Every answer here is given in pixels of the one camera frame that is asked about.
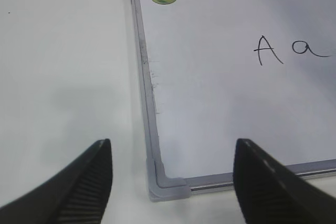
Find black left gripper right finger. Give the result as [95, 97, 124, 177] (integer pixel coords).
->
[233, 138, 335, 223]

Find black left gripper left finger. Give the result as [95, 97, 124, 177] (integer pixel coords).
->
[1, 139, 112, 223]

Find white board with grey frame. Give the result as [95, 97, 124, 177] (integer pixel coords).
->
[131, 0, 335, 202]

